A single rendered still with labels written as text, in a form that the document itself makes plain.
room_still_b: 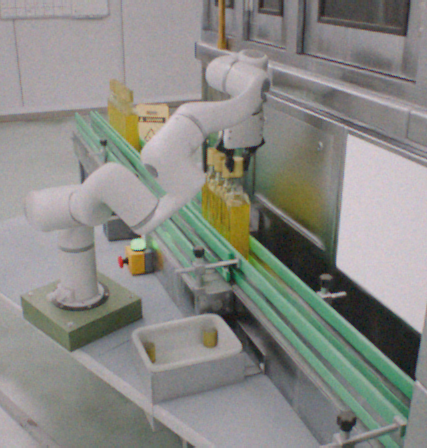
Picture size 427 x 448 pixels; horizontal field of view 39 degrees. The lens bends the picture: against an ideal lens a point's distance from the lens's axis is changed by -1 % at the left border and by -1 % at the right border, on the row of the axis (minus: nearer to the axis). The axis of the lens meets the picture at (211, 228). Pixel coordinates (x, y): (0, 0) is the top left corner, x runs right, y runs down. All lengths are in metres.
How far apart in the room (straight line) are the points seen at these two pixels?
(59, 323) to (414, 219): 0.89
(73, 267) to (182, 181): 0.48
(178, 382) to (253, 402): 0.17
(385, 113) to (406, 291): 0.35
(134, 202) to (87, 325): 0.44
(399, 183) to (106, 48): 6.41
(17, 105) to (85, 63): 0.91
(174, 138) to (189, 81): 6.55
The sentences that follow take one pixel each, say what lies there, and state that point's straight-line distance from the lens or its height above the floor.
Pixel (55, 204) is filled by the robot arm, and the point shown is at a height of 1.14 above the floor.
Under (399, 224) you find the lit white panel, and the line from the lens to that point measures 1.23.
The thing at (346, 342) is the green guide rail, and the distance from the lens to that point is 1.30.
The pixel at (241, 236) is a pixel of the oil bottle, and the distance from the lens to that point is 1.61.
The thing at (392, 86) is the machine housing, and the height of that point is 1.42.
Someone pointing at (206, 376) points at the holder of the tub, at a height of 0.79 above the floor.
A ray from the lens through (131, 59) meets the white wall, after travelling 7.52.
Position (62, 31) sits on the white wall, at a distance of 7.33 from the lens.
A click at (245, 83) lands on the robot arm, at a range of 1.33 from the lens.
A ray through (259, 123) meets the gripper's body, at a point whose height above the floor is 1.28.
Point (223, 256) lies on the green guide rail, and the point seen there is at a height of 0.95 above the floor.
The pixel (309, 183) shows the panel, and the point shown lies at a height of 1.15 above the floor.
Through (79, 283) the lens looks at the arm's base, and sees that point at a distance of 1.62.
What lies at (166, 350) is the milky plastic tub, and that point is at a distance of 1.52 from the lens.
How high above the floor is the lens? 1.63
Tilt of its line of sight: 23 degrees down
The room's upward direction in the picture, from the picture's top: straight up
